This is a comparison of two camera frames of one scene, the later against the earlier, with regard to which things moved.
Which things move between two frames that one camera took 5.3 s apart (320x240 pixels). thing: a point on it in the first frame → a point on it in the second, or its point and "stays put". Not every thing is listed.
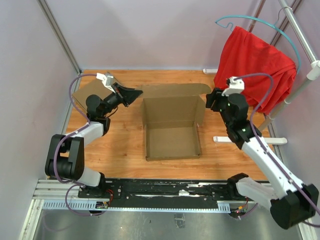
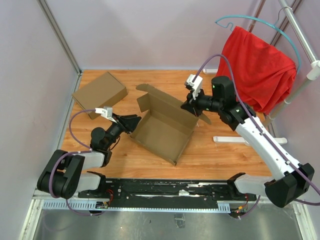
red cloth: [243, 54] stays put
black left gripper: [129, 94] → [128, 123]
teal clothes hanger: [217, 22] stays put
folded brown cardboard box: [88, 87] stays put
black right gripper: [216, 95] → [192, 106]
